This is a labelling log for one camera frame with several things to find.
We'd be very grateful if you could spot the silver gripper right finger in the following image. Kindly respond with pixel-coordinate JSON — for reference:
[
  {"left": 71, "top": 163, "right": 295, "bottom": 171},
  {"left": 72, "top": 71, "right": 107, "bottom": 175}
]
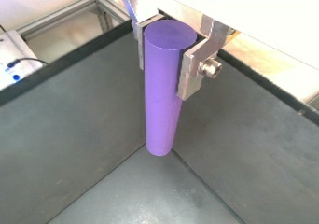
[{"left": 178, "top": 16, "right": 230, "bottom": 101}]

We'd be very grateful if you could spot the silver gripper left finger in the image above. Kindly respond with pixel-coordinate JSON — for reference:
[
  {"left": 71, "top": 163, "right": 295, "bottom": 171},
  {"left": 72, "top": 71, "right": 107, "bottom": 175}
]
[{"left": 122, "top": 0, "right": 163, "bottom": 70}]

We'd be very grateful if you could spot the purple round cylinder peg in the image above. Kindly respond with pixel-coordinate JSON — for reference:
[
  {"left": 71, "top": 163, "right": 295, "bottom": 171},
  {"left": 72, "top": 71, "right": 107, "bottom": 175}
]
[{"left": 143, "top": 20, "right": 198, "bottom": 156}]

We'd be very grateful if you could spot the aluminium frame profile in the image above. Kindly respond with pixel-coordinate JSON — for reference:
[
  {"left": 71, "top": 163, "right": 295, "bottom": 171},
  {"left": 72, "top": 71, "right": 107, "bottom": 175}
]
[{"left": 18, "top": 0, "right": 130, "bottom": 39}]

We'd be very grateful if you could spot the white box with cable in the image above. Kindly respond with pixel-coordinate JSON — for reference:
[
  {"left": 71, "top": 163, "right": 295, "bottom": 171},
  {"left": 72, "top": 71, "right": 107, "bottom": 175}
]
[{"left": 0, "top": 30, "right": 47, "bottom": 91}]

